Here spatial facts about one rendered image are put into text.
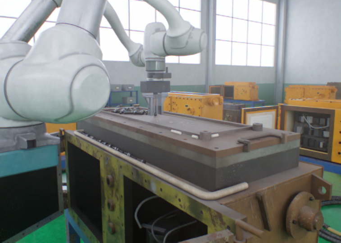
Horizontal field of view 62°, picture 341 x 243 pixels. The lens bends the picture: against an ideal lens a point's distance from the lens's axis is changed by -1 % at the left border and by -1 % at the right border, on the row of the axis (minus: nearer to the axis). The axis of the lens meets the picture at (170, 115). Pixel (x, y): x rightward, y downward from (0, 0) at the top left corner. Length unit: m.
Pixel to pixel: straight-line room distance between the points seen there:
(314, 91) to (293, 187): 9.13
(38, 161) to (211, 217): 0.48
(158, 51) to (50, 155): 0.63
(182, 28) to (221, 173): 0.57
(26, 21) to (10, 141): 0.82
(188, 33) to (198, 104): 3.66
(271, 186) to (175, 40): 0.63
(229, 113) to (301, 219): 7.45
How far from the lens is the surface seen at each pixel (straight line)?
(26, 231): 1.98
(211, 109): 5.03
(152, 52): 1.24
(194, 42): 1.14
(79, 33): 0.69
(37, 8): 1.54
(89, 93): 0.62
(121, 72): 11.48
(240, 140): 0.96
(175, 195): 0.93
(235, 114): 8.32
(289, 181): 1.09
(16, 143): 0.82
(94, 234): 1.74
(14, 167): 0.82
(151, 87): 1.24
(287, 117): 3.92
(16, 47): 0.82
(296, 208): 1.09
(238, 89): 11.96
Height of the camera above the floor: 1.58
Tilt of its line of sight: 8 degrees down
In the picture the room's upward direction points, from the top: straight up
